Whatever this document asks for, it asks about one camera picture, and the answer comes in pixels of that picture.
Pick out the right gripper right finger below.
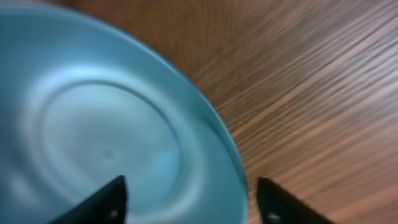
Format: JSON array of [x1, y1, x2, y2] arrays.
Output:
[[256, 177, 334, 224]]

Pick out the dark blue plate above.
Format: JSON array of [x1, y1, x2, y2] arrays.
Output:
[[1, 3, 248, 223]]

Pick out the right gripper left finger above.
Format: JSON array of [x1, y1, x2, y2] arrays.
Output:
[[50, 175, 128, 224]]

